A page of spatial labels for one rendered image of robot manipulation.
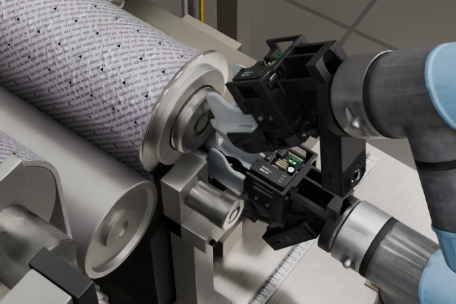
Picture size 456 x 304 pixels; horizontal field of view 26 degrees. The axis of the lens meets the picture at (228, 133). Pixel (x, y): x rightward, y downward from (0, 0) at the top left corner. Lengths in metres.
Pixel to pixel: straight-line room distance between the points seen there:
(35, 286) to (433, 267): 0.49
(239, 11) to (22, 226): 1.47
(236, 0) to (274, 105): 1.34
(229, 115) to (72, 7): 0.21
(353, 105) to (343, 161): 0.11
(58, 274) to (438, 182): 0.31
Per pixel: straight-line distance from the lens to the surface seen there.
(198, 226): 1.10
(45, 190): 0.90
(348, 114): 0.85
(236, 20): 2.28
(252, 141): 0.95
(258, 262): 1.35
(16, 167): 0.77
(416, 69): 0.79
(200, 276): 1.22
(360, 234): 1.10
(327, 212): 1.10
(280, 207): 1.12
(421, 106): 0.79
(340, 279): 1.34
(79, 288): 0.73
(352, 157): 0.95
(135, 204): 1.06
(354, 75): 0.84
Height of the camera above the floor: 2.08
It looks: 54 degrees down
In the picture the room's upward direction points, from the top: straight up
